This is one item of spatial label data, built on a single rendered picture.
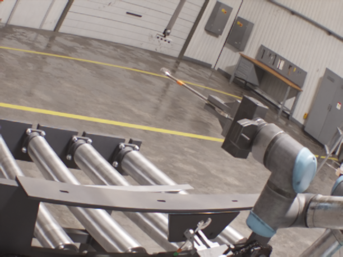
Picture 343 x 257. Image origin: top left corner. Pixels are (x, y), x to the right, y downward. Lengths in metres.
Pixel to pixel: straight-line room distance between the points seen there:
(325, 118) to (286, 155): 10.85
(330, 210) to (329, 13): 12.07
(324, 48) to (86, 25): 6.15
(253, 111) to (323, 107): 10.83
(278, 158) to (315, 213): 0.19
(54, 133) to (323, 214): 1.53
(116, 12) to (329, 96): 5.56
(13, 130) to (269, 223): 1.42
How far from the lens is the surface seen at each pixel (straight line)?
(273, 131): 1.13
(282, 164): 1.08
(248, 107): 1.18
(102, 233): 1.76
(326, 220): 1.15
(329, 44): 12.86
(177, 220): 1.60
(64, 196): 1.22
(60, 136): 2.39
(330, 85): 11.98
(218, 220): 1.75
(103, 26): 12.14
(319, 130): 11.97
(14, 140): 2.27
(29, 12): 10.93
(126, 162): 2.55
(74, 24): 11.67
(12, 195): 1.19
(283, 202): 1.10
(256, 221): 1.12
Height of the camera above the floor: 1.69
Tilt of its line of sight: 14 degrees down
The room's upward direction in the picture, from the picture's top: 24 degrees clockwise
